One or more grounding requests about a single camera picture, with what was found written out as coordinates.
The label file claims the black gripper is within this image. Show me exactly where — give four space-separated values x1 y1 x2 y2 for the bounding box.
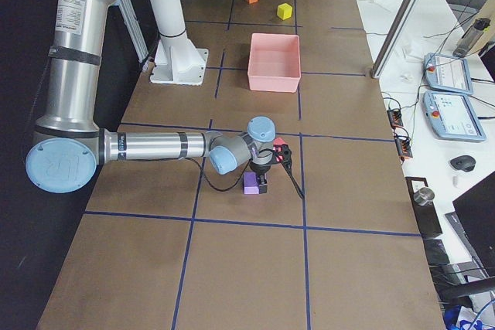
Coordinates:
250 162 271 194

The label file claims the purple foam cube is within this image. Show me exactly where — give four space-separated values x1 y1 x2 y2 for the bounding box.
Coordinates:
243 172 260 195

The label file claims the yellow foam cube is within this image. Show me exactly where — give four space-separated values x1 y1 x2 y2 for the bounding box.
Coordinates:
276 3 293 20

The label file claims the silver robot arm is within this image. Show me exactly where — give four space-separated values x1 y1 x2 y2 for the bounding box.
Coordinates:
26 0 276 193

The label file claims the pink plastic bin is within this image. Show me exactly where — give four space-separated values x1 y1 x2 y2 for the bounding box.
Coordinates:
247 33 302 93

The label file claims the pink foam cube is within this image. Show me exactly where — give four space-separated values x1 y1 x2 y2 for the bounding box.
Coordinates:
273 137 286 146

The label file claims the steel cup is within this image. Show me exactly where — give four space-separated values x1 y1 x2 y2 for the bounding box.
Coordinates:
413 187 435 206

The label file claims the lower teach pendant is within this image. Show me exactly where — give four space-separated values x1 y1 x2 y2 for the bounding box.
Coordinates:
422 90 486 142

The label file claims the teach pendant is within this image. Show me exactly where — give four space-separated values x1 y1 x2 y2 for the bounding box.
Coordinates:
422 90 486 142
424 53 473 95

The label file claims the black computer mouse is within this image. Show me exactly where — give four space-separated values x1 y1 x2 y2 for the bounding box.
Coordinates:
449 155 476 172

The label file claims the upper teach pendant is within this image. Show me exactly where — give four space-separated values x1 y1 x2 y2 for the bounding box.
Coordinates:
424 53 473 95

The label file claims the grey water bottle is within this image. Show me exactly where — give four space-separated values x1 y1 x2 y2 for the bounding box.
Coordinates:
452 18 490 57

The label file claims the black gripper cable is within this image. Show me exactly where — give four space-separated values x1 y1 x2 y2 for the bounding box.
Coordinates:
185 144 306 200

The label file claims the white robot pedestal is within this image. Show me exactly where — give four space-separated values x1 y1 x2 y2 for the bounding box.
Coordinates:
150 0 209 86

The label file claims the aluminium frame post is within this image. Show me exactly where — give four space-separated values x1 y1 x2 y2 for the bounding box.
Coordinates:
370 0 418 79

